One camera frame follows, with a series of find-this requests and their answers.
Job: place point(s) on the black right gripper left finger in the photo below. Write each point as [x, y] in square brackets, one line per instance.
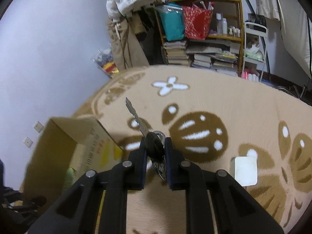
[96, 200]

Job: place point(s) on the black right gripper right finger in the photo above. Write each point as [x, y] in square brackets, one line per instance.
[215, 202]

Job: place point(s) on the brown cardboard box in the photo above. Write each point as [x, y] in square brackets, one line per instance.
[79, 143]

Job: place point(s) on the black key bunch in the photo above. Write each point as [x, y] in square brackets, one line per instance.
[153, 143]

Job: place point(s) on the white square charger box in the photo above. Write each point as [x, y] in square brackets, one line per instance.
[244, 170]

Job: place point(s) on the beige patterned carpet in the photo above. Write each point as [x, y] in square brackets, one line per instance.
[213, 118]

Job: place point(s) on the right stack of books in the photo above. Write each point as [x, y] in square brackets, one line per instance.
[217, 55]

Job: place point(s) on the stack of books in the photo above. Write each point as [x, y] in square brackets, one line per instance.
[217, 55]
[175, 53]

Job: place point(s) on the plastic bag with plush toys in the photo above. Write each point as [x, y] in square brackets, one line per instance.
[105, 61]

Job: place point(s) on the left stack of books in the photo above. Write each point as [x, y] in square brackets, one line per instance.
[175, 53]

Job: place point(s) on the beige hanging coat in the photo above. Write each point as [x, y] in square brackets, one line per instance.
[126, 49]

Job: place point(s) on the white metal cart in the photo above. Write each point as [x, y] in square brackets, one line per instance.
[254, 51]

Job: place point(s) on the wooden shelf rack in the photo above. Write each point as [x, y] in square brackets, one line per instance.
[229, 9]

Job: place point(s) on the white bottle on shelf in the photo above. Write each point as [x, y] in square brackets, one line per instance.
[224, 26]

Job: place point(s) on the red gift bag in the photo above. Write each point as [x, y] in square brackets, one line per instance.
[197, 20]

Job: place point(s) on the teal storage bag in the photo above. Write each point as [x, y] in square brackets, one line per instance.
[172, 20]

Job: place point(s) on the lower white wall socket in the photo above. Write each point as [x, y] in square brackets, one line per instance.
[27, 142]

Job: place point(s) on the white wall socket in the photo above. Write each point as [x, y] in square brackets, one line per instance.
[38, 127]
[27, 142]

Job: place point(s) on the upper white wall socket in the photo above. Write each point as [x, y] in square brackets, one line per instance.
[38, 127]

